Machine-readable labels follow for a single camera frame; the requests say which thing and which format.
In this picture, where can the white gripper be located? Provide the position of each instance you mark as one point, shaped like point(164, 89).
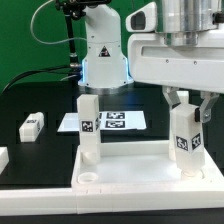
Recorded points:
point(199, 67)

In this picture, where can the white desk top tray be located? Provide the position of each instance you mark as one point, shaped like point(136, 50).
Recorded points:
point(142, 163)

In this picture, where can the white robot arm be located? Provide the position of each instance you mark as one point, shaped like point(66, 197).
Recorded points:
point(173, 43)

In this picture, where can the fiducial marker sheet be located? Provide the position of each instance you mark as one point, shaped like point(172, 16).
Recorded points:
point(109, 120)

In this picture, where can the white L-shaped fence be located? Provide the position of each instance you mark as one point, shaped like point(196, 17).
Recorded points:
point(104, 198)

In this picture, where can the white block left edge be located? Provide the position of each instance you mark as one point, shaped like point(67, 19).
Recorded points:
point(4, 159)

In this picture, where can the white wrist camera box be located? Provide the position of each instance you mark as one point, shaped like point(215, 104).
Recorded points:
point(143, 20)

